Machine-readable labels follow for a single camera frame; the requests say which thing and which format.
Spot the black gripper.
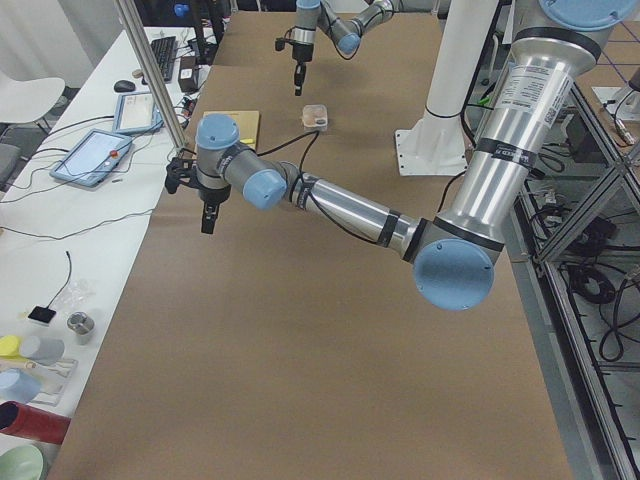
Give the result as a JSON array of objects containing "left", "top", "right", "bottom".
[
  {"left": 274, "top": 37, "right": 314, "bottom": 96},
  {"left": 164, "top": 157, "right": 231, "bottom": 234}
]

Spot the clear plastic egg box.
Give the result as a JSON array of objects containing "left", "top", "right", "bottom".
[{"left": 301, "top": 104, "right": 328, "bottom": 132}]

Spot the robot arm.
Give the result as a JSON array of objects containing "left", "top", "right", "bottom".
[
  {"left": 274, "top": 0, "right": 436, "bottom": 96},
  {"left": 165, "top": 1, "right": 634, "bottom": 310}
]

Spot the upper teach pendant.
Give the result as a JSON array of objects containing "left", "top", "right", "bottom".
[{"left": 112, "top": 92, "right": 163, "bottom": 135}]

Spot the teach pendant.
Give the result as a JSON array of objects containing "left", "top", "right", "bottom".
[
  {"left": 50, "top": 129, "right": 133, "bottom": 187},
  {"left": 112, "top": 92, "right": 163, "bottom": 135}
]

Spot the lower teach pendant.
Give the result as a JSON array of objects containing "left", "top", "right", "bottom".
[{"left": 50, "top": 129, "right": 133, "bottom": 187}]

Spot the bamboo cutting board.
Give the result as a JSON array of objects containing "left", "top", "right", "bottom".
[{"left": 196, "top": 110, "right": 260, "bottom": 149}]

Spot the black computer mouse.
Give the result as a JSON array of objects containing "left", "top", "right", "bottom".
[{"left": 113, "top": 80, "right": 137, "bottom": 93}]

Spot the black keyboard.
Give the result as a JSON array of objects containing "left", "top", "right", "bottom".
[{"left": 150, "top": 36, "right": 177, "bottom": 83}]

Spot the small metal cylinder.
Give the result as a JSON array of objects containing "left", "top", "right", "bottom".
[{"left": 66, "top": 312, "right": 95, "bottom": 345}]

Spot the yellow cup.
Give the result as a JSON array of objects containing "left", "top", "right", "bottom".
[{"left": 0, "top": 335, "right": 22, "bottom": 358}]

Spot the red bottle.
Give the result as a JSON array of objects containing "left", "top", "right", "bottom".
[{"left": 1, "top": 401, "right": 71, "bottom": 445}]

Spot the green bowl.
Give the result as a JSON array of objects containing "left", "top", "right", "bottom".
[{"left": 1, "top": 445, "right": 47, "bottom": 480}]

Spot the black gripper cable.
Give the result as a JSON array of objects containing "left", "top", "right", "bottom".
[{"left": 249, "top": 128, "right": 391, "bottom": 246}]

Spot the aluminium frame post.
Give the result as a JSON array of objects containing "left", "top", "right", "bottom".
[{"left": 114, "top": 0, "right": 186, "bottom": 149}]

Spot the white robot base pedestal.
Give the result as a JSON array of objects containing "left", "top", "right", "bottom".
[{"left": 396, "top": 0, "right": 498, "bottom": 176}]

